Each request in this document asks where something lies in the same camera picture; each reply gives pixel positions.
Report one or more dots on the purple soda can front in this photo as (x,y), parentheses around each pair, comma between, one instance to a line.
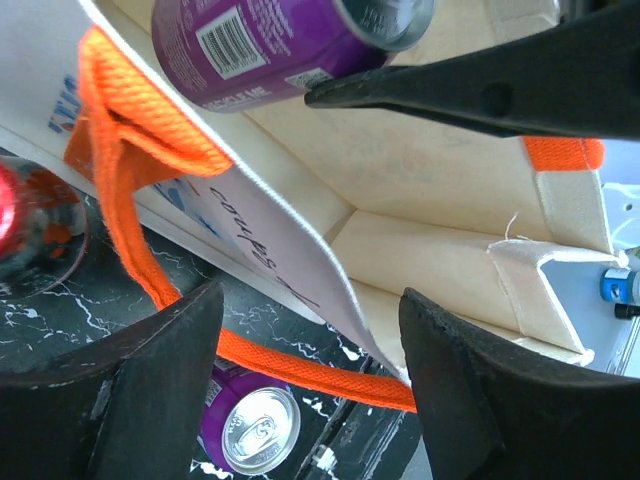
(250,422)

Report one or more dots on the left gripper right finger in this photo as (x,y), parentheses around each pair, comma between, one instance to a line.
(491,409)

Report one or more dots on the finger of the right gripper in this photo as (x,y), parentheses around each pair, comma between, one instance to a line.
(579,80)

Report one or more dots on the beige canvas bag orange handles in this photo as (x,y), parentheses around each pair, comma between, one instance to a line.
(332,213)

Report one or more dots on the white board wooden frame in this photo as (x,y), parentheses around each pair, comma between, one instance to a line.
(601,301)

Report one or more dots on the glass cola bottle red cap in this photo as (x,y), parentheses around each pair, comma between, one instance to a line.
(44,228)

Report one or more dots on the purple soda can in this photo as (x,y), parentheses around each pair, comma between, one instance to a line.
(230,56)
(250,422)

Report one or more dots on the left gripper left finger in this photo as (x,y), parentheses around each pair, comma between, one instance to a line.
(128,406)

